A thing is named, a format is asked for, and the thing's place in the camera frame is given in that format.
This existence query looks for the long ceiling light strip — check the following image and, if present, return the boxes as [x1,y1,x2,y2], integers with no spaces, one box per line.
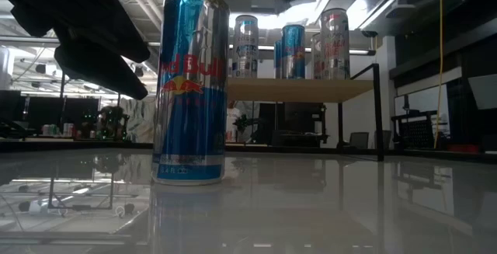
[0,35,161,49]
[228,43,377,56]

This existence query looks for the black desk with monitor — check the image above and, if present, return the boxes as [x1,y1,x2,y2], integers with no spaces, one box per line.
[255,102,329,148]

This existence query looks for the black monitor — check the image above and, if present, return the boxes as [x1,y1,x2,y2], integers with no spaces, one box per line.
[25,96,100,130]

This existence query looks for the white patterned cloth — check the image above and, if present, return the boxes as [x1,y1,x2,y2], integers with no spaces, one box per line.
[127,96,156,144]

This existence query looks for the grey chair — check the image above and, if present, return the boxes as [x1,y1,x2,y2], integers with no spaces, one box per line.
[374,130,393,149]
[349,131,370,149]

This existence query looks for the black wire cart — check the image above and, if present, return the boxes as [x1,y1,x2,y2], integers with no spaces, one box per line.
[391,94,447,151]

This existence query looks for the white board panel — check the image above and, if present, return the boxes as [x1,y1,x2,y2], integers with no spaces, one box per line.
[467,74,497,110]

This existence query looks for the wooden shelf black metal legs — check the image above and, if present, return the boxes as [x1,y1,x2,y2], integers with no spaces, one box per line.
[227,63,385,162]

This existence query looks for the white Celsius can red print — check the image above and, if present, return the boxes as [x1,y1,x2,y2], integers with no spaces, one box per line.
[319,8,351,81]
[310,32,322,80]

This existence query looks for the red bin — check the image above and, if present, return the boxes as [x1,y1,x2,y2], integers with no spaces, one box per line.
[446,143,485,154]

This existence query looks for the person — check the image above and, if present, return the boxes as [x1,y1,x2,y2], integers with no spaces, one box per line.
[95,105,131,141]
[226,100,244,143]

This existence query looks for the white Celsius can blue palm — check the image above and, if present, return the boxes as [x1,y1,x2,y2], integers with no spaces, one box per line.
[231,14,259,79]

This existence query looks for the black aluminium table frame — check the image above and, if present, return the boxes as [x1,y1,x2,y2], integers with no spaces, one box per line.
[0,139,497,165]

